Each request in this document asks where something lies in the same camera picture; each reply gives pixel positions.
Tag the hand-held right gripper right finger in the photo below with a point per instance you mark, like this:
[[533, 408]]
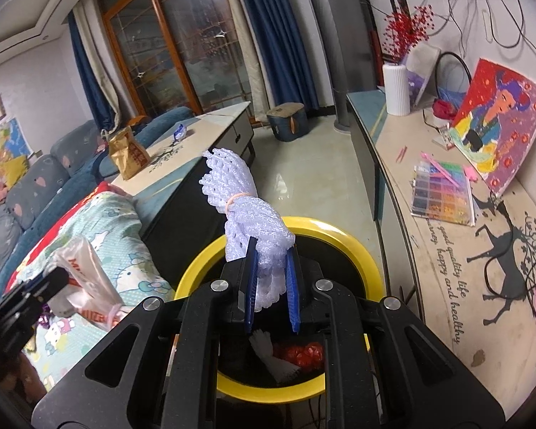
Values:
[[293, 290]]

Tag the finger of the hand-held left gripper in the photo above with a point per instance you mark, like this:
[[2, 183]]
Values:
[[49, 282]]

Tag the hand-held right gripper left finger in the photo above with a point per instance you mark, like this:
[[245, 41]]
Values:
[[250, 286]]

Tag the white red print plastic bag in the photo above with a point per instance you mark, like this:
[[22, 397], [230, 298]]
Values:
[[89, 277]]

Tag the yellow rimmed trash bin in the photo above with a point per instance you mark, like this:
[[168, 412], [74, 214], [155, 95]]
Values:
[[330, 232]]

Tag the white foam net bundle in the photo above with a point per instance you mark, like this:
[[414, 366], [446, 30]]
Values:
[[250, 214]]

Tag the person's left forearm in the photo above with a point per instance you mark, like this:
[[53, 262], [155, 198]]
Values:
[[27, 375]]

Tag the grey heart print sofa cushion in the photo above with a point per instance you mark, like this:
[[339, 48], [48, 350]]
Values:
[[76, 143], [35, 187], [0, 245]]

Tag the red mesh net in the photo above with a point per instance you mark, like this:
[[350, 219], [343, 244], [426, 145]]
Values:
[[303, 353]]

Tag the white frilled paper scrap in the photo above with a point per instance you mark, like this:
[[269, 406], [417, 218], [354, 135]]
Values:
[[272, 357]]

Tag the cartoon cat printed blanket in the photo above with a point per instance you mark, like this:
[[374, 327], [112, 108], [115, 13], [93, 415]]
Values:
[[107, 228]]

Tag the blue fabric sofa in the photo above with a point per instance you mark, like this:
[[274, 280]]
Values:
[[76, 183]]

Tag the yellow pillow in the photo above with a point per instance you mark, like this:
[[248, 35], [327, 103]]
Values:
[[14, 170]]

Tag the long TV cabinet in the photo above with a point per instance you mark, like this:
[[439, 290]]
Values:
[[429, 277]]

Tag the colourful country map poster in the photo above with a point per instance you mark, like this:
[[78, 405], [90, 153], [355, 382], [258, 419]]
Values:
[[6, 143]]

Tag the brown paper bag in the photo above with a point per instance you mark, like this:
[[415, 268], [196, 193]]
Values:
[[127, 156]]

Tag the pink cloth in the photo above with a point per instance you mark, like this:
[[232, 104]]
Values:
[[102, 140]]

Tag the long grey coffee table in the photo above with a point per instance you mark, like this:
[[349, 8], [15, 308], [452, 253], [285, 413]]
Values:
[[196, 143]]

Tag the dark blue storage stool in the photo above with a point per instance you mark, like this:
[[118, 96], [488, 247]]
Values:
[[286, 123]]

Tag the blue white snack wrapper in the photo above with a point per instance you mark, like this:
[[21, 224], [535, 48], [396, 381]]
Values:
[[180, 131]]

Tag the pink tweezers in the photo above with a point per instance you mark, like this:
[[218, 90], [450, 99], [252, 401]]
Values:
[[403, 153]]

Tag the clear box of colourful beads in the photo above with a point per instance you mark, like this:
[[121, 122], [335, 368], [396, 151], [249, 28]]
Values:
[[442, 196]]

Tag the pink pen tool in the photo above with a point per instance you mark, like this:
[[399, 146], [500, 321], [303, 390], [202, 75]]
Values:
[[437, 165]]

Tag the blue curtain beside sofa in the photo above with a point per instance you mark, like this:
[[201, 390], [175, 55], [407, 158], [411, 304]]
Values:
[[87, 80]]

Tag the small pink tray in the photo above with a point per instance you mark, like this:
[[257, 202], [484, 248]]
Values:
[[471, 173]]

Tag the red yarn ball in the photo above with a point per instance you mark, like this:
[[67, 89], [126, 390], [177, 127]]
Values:
[[441, 108]]

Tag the grey tower air conditioner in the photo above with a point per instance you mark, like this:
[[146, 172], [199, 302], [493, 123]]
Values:
[[339, 53]]

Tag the small purple picture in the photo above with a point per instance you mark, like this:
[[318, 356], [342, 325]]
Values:
[[422, 78]]

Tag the blue curtain beside air conditioner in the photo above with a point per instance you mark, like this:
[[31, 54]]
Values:
[[277, 35]]

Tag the wooden framed glass door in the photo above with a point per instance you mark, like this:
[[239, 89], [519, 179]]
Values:
[[174, 44]]

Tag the colourful portrait painting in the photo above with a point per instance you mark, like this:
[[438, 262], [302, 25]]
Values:
[[496, 120]]

